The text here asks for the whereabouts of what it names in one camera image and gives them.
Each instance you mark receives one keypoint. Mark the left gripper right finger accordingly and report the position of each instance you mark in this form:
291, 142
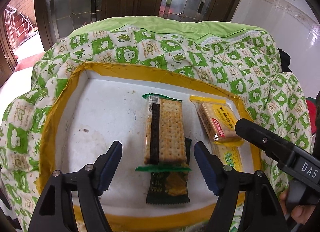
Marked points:
261, 211

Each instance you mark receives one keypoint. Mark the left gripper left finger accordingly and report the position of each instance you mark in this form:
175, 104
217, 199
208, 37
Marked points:
54, 209

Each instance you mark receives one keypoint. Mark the Weidan green cracker pack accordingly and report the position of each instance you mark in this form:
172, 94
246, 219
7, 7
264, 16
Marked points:
228, 155

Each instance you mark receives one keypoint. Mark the yellow square cracker pack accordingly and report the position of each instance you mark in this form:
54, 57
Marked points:
218, 120

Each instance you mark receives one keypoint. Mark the dark green cracker pack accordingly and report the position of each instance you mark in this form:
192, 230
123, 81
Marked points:
169, 185

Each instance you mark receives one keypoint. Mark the right hand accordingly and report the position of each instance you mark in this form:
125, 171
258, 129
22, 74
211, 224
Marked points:
300, 213

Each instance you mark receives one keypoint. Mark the red cloth item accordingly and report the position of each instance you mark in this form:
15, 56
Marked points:
313, 108

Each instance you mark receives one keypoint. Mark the green patterned quilt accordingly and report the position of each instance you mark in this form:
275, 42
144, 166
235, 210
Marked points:
241, 59

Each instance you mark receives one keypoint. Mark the yellow-rimmed white foam tray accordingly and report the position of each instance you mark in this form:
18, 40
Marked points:
103, 103

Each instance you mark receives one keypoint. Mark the metal stair railing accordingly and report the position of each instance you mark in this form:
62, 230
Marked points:
18, 26

